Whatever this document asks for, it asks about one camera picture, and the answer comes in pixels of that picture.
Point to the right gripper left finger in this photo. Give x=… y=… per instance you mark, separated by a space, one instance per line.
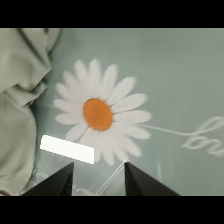
x=58 y=185

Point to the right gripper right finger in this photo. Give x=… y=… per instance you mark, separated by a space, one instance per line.
x=141 y=185

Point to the pale green garment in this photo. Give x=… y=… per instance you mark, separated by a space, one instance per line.
x=18 y=110

